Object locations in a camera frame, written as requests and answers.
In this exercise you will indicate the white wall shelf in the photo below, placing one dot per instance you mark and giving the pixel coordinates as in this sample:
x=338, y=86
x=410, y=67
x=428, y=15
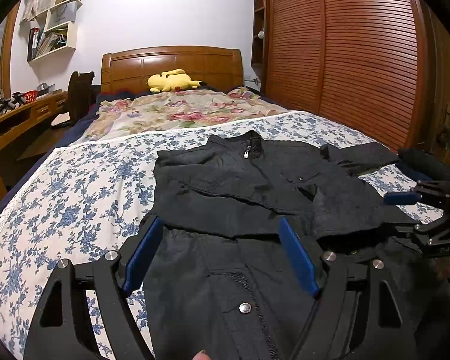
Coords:
x=54, y=29

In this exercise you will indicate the wooden headboard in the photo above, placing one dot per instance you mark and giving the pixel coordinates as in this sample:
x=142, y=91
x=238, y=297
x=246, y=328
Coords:
x=129, y=70

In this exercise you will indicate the dark clothes pile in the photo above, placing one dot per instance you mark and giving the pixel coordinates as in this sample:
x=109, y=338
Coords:
x=420, y=165

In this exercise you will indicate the black zip jacket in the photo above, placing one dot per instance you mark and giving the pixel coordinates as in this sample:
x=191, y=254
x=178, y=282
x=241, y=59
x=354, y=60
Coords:
x=221, y=281

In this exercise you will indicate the person left hand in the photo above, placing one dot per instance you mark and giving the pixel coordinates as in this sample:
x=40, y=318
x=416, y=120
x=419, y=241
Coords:
x=201, y=355

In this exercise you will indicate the red basket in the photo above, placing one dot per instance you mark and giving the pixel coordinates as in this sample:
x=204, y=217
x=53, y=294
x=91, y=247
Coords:
x=30, y=96

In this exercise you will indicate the blue floral white bedsheet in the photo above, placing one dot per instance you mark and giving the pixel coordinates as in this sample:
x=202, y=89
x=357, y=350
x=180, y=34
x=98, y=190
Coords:
x=88, y=197

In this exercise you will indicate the dark wooden chair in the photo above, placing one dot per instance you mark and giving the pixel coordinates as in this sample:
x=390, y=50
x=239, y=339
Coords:
x=79, y=100

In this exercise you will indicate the wooden louvered wardrobe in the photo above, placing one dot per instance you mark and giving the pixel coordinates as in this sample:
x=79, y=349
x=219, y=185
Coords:
x=366, y=64

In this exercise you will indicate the pink floral beige quilt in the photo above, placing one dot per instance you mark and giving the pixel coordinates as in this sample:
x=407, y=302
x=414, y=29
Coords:
x=193, y=108

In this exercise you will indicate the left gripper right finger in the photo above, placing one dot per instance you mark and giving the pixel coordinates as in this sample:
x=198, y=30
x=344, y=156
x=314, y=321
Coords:
x=357, y=312

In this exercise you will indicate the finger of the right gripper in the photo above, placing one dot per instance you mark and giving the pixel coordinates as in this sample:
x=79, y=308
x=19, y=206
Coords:
x=433, y=234
x=432, y=193

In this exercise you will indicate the yellow plush toy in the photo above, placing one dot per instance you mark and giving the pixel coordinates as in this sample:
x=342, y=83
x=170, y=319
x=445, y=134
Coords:
x=172, y=81

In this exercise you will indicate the wooden desk cabinet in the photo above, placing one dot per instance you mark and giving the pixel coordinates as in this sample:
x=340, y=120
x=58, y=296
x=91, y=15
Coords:
x=15, y=123

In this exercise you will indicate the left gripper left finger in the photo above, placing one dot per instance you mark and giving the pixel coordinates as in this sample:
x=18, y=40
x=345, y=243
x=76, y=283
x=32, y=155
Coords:
x=61, y=327

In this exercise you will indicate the person right hand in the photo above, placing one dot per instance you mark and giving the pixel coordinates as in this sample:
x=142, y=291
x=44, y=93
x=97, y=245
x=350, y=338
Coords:
x=441, y=267

